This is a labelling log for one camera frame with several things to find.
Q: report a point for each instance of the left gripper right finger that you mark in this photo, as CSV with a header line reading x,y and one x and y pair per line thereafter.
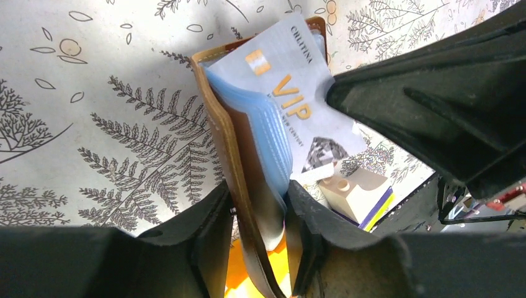
x,y
330,257

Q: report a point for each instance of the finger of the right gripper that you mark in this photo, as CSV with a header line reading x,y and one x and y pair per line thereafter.
x,y
458,104

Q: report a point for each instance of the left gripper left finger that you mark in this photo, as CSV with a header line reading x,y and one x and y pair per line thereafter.
x,y
187,256

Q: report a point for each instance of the brown leather card holder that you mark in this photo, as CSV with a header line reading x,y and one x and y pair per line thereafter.
x,y
241,167

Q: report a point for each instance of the silver VIP credit card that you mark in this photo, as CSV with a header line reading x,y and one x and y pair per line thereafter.
x,y
280,79

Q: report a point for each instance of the floral patterned table mat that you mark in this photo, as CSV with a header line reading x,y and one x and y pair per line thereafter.
x,y
101,118

